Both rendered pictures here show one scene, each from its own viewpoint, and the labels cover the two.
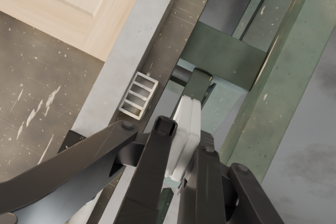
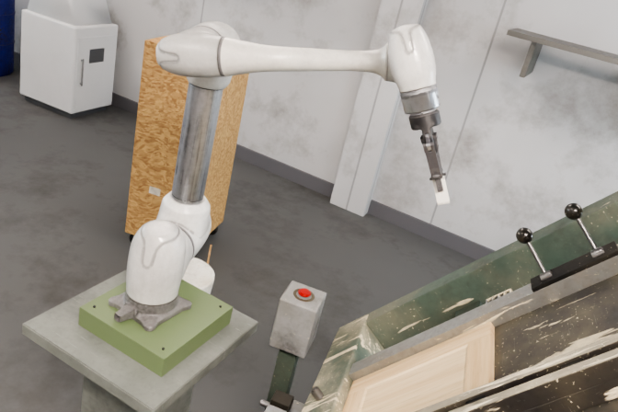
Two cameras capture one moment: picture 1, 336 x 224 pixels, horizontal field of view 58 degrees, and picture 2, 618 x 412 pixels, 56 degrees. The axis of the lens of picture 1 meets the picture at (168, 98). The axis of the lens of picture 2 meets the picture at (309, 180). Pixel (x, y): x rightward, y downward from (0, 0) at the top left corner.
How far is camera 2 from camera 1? 1.45 m
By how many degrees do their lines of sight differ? 86
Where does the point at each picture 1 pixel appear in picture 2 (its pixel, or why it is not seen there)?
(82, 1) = (461, 356)
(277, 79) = (457, 276)
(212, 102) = not seen: outside the picture
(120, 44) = (473, 317)
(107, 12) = (461, 342)
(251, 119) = (480, 266)
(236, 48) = not seen: hidden behind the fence
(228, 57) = not seen: hidden behind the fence
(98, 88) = (502, 303)
